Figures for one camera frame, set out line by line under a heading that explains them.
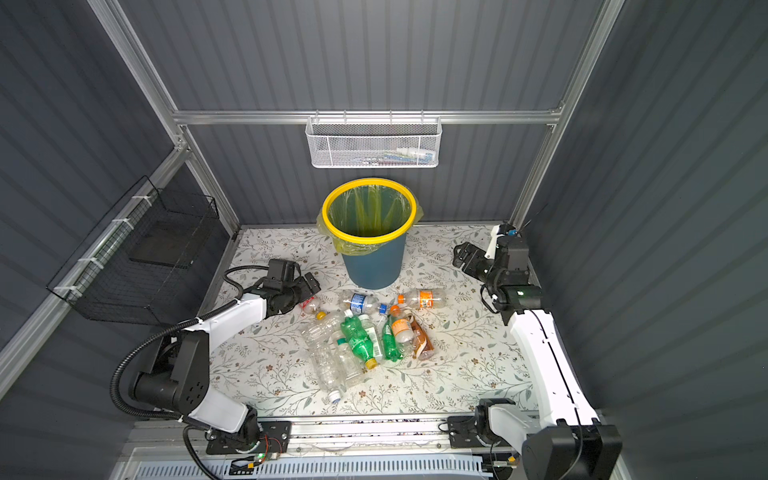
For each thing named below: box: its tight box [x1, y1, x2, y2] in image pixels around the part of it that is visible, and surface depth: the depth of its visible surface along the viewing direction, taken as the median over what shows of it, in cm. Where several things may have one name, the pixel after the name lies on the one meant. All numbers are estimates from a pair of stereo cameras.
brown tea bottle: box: [410, 316, 434, 360], surface depth 85 cm
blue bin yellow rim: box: [322, 178, 418, 290], surface depth 96 cm
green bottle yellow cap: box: [340, 315, 377, 370], surface depth 82 cm
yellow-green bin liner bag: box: [316, 185, 424, 257], surface depth 96 cm
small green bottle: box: [382, 315, 404, 362], surface depth 88 cm
